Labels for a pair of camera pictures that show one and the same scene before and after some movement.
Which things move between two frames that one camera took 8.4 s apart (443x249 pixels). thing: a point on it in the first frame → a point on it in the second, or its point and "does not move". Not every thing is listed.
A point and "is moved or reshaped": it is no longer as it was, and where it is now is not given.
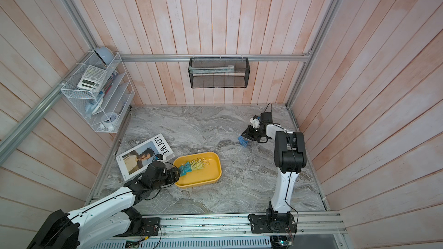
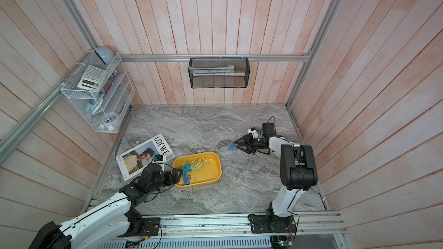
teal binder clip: [183, 169] does not move
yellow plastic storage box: [210, 174] does not move
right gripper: [249, 133] → [247, 142]
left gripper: [172, 175] does not move
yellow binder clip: [201, 163] does not move
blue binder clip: [243, 142] is moved or reshaped
